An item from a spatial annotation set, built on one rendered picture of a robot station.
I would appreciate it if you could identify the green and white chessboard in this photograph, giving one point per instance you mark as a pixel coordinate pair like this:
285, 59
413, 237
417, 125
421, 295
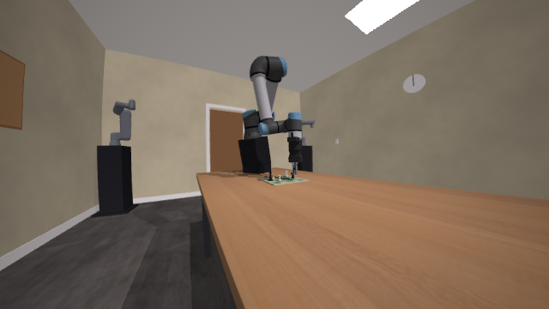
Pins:
284, 180

